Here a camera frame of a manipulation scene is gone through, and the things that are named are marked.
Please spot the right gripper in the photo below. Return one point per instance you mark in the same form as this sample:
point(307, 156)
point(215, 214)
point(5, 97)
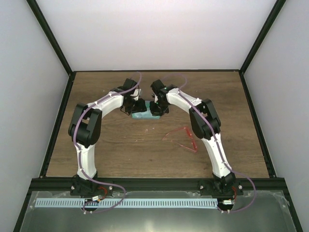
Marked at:
point(155, 112)

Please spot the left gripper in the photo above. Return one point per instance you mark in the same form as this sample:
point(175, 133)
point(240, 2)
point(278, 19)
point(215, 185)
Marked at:
point(140, 108)

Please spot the teal glasses case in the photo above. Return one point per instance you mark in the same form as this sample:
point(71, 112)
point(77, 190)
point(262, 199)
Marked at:
point(145, 115)

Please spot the pink transparent sunglasses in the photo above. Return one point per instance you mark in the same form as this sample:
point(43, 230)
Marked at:
point(182, 137)

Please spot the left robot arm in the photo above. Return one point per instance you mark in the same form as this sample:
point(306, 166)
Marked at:
point(85, 125)

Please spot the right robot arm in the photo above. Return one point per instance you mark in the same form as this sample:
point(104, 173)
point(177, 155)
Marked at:
point(205, 124)

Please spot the metal sheet panel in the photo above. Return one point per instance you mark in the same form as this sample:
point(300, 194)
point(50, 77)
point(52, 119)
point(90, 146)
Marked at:
point(261, 211)

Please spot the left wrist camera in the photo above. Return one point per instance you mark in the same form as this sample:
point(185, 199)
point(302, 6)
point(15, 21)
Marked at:
point(136, 93)

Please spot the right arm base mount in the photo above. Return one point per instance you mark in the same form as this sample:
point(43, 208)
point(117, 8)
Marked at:
point(210, 187)

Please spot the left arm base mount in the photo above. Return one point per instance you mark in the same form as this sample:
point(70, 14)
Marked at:
point(82, 187)

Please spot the light blue slotted cable duct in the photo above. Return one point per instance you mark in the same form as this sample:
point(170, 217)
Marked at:
point(127, 203)

